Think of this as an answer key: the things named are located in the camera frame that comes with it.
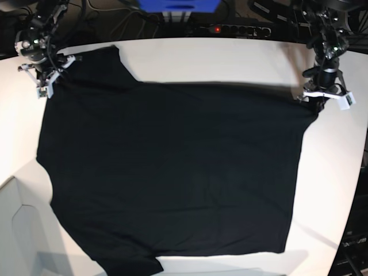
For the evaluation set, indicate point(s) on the white box at table corner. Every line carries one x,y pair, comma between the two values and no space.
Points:
24,246

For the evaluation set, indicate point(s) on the black T-shirt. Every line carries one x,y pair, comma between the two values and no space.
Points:
143,170

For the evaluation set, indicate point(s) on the black power strip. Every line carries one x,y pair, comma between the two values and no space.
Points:
235,31

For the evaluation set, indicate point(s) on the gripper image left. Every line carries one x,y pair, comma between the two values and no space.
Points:
48,70

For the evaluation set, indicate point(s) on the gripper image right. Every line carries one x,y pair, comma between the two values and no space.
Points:
323,80

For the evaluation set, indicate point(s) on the black equipment at right edge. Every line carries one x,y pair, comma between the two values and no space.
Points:
351,257

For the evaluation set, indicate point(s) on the blue plastic bin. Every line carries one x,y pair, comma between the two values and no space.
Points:
201,6

